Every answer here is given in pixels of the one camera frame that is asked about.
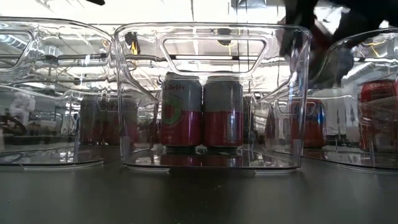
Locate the black round ceiling fixture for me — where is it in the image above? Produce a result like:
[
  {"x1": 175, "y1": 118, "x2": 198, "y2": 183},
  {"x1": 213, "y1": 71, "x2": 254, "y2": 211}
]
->
[
  {"x1": 216, "y1": 27, "x2": 233, "y2": 47},
  {"x1": 124, "y1": 30, "x2": 141, "y2": 55}
]

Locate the red Coke can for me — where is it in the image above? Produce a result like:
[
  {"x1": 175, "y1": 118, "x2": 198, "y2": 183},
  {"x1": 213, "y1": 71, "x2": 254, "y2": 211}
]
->
[{"x1": 356, "y1": 79, "x2": 398, "y2": 153}]

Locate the long ceiling light strip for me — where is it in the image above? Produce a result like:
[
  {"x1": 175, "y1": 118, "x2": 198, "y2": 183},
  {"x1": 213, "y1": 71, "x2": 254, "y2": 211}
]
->
[{"x1": 175, "y1": 55, "x2": 259, "y2": 60}]

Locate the clear plastic bin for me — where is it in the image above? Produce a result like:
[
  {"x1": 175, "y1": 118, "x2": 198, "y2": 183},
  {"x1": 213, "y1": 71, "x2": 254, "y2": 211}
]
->
[
  {"x1": 300, "y1": 27, "x2": 398, "y2": 175},
  {"x1": 0, "y1": 17, "x2": 121, "y2": 170},
  {"x1": 114, "y1": 22, "x2": 313, "y2": 174}
]

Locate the red Fanta can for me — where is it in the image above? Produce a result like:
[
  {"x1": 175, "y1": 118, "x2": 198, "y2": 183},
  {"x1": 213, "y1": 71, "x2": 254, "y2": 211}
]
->
[{"x1": 303, "y1": 98, "x2": 327, "y2": 149}]

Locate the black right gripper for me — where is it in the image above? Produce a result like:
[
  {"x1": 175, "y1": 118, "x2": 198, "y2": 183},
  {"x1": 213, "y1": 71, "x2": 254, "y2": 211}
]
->
[{"x1": 280, "y1": 0, "x2": 389, "y2": 90}]

